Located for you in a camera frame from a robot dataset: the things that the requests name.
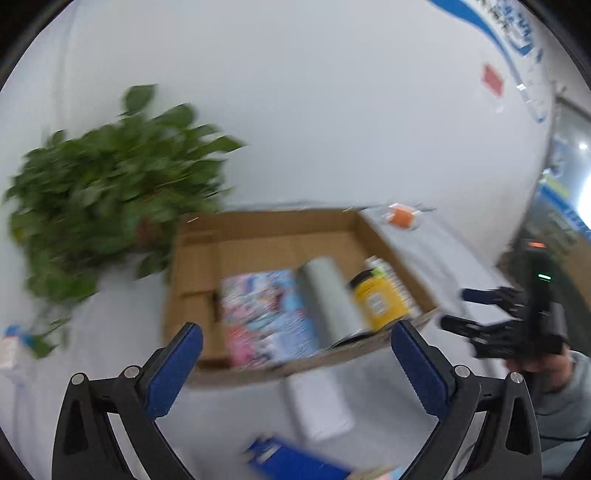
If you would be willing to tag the blue stapler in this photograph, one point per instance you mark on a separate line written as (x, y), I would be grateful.
(273, 457)

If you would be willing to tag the grey right sleeve forearm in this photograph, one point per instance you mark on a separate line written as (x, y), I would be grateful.
(563, 418)

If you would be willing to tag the red wall sign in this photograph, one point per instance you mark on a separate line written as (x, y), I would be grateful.
(492, 80)

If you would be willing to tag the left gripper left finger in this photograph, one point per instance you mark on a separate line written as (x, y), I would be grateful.
(85, 446)

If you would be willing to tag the small white blue carton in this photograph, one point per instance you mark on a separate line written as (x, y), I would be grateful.
(15, 354)

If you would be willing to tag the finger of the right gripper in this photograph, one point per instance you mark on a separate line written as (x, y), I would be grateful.
(483, 297)

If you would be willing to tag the white handheld fan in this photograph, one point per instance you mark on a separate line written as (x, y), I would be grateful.
(319, 406)

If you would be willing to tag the silver metal tin can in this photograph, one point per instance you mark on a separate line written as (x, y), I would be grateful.
(330, 304)

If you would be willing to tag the green potted plant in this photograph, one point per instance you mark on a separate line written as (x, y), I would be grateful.
(84, 204)

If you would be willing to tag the yellow label jar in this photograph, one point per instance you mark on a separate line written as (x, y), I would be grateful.
(378, 299)

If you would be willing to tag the brown cardboard box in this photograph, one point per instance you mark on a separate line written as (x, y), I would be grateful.
(209, 248)

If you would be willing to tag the orange clear plastic container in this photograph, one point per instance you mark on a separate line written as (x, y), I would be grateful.
(402, 216)

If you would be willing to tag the person's right hand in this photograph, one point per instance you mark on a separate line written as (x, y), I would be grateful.
(552, 372)

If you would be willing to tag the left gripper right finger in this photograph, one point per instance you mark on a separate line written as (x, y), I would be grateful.
(508, 445)

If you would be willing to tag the colourful blue toy box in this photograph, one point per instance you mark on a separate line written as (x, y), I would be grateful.
(264, 320)

